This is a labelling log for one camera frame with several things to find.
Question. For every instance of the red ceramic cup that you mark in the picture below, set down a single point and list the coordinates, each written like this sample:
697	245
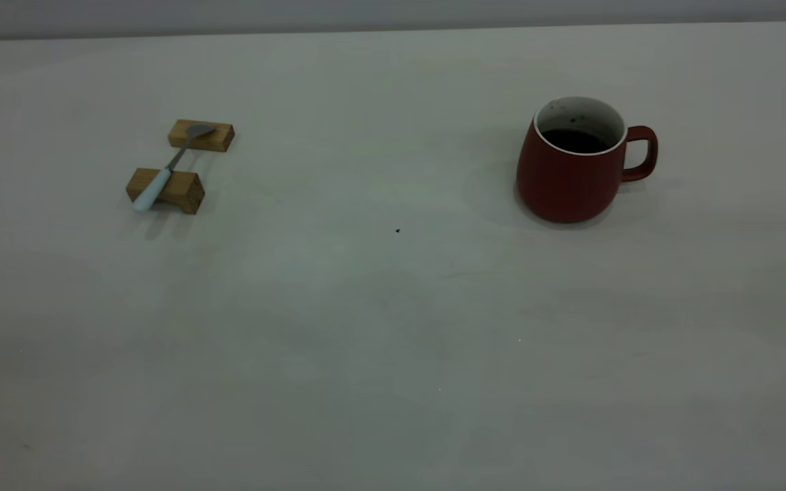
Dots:
563	184

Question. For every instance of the flat wooden block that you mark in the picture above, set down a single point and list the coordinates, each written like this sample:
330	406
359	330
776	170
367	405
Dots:
219	140

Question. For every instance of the arched wooden block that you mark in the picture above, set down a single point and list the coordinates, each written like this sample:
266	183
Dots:
185	192

